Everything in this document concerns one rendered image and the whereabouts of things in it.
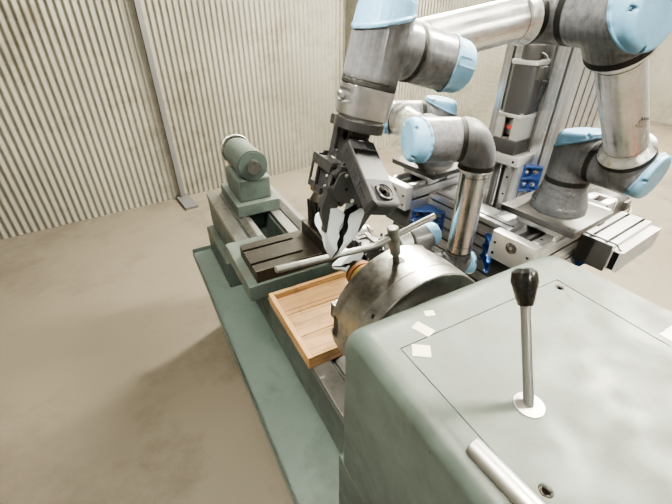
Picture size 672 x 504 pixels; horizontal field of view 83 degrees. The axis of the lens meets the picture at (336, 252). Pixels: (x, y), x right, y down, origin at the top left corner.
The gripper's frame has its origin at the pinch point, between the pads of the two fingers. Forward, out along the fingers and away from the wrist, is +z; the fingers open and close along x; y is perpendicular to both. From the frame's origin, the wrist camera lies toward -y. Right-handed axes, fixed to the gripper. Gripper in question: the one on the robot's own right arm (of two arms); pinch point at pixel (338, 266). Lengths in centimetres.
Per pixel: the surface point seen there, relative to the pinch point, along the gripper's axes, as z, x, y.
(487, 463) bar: 17, 20, -63
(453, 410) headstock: 14, 18, -56
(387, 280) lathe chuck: 3.7, 14.4, -26.7
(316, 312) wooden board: 4.3, -19.1, 5.8
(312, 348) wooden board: 11.5, -19.2, -6.7
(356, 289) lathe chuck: 8.2, 11.1, -22.7
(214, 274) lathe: 21, -53, 90
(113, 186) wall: 66, -82, 314
